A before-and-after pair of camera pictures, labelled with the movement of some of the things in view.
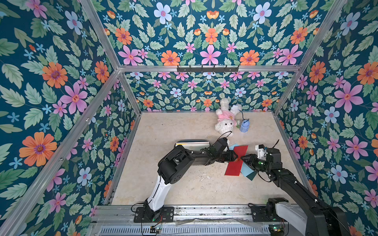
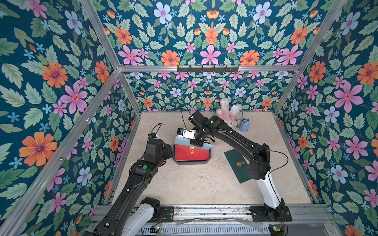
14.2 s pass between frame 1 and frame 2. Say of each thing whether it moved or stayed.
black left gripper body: moved
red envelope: moved
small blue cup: stayed
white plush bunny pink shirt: stayed
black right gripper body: moved
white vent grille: stayed
